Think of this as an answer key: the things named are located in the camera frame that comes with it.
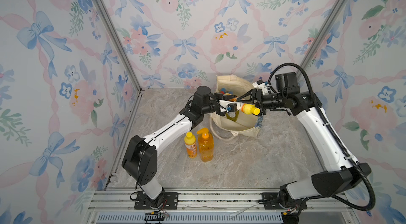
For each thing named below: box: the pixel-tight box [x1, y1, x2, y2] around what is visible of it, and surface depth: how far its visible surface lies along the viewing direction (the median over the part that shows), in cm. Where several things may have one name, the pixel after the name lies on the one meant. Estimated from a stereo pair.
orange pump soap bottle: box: [196, 127, 215, 163], surface depth 76 cm
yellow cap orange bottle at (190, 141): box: [183, 131, 198, 159], surface depth 75 cm
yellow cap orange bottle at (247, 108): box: [228, 97, 261, 116], surface depth 62 cm
